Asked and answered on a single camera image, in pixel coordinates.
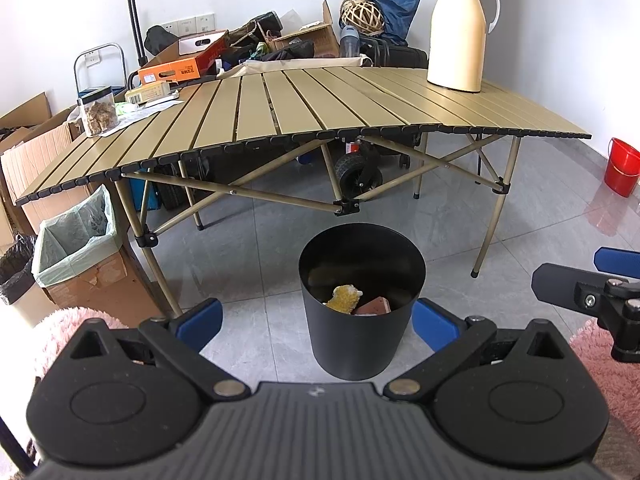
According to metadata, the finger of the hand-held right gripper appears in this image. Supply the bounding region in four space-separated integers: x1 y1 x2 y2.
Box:
593 246 640 275
531 263 608 317

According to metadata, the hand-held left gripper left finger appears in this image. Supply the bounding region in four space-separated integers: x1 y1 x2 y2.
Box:
65 298 252 402

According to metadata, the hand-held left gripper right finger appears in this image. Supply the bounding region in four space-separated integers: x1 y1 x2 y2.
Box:
382 298 576 402

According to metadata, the pink layered sponge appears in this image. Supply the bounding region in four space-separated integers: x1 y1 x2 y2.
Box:
352 296 392 317

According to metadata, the black trash bin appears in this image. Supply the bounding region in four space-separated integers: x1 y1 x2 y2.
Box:
298 225 427 382

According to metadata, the yellow plush toy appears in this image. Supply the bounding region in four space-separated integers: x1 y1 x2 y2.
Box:
324 285 364 314

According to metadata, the black trash bag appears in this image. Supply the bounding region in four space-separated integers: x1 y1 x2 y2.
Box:
0 234 38 307

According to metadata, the pink fluffy cloth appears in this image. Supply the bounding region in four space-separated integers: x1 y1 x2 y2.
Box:
32 307 126 378
570 317 640 480

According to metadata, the red bucket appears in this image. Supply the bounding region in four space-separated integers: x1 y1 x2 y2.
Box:
604 137 640 198

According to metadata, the cardboard box with liner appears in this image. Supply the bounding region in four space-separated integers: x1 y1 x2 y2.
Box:
40 240 173 318

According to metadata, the green plastic bin liner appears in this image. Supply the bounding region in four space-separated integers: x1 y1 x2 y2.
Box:
32 185 118 288

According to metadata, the black wagon wheel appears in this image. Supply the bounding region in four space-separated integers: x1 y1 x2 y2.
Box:
334 155 383 196

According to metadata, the printed paper sheet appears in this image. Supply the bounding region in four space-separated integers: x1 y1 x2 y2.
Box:
97 99 186 133

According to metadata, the plain cardboard box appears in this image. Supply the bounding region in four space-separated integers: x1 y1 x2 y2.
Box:
0 120 101 238

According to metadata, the clear snack jar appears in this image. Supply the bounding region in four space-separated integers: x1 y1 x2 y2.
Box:
77 86 119 137

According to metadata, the pale yellow box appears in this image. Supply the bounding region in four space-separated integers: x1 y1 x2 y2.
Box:
124 83 172 106

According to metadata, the khaki folding table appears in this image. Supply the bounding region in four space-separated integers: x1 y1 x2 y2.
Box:
15 66 592 321

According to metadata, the orange cardboard box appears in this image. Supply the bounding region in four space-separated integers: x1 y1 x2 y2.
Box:
137 30 231 86

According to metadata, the yellow thermos jug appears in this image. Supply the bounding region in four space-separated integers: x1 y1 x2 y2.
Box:
426 0 502 93

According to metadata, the black suitcase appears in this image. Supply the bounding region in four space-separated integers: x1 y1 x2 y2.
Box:
360 42 430 70

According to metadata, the large open cardboard box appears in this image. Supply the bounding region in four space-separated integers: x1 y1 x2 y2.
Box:
0 91 76 136

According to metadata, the white pink box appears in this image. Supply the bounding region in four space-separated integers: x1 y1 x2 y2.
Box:
179 30 230 56

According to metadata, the black cloth bag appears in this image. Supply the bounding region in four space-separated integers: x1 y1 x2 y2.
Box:
220 40 316 67

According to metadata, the grey blue water bottle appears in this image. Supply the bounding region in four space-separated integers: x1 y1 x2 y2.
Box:
340 25 362 58

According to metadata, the blue fabric bag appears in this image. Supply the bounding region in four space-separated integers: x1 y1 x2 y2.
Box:
345 0 423 46

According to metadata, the rattan ball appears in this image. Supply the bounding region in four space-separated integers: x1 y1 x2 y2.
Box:
340 0 385 37

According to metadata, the metal tube frame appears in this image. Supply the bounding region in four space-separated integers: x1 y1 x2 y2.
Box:
74 44 127 98

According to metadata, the black camera bag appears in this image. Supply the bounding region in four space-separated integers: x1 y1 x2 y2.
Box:
245 10 282 36

